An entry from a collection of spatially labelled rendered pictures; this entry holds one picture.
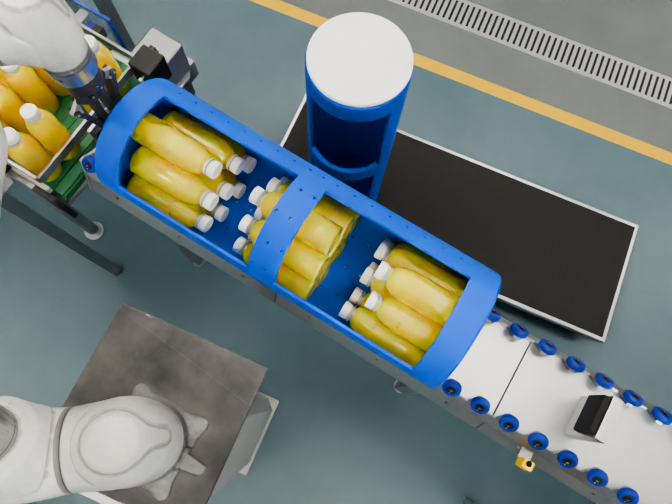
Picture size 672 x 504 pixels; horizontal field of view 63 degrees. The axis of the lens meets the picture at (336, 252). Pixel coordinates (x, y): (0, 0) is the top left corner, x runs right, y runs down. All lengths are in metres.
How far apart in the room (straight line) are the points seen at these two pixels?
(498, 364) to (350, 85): 0.78
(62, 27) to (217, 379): 0.75
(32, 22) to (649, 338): 2.40
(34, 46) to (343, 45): 0.77
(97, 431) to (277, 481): 1.34
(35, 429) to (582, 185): 2.31
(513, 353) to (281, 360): 1.12
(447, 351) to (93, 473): 0.66
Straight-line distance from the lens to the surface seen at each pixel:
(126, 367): 1.33
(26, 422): 1.09
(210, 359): 1.29
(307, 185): 1.14
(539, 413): 1.45
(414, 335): 1.16
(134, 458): 1.04
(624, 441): 1.53
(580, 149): 2.79
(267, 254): 1.13
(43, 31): 1.02
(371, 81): 1.47
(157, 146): 1.27
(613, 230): 2.53
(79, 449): 1.06
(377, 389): 2.29
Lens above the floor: 2.28
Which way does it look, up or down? 75 degrees down
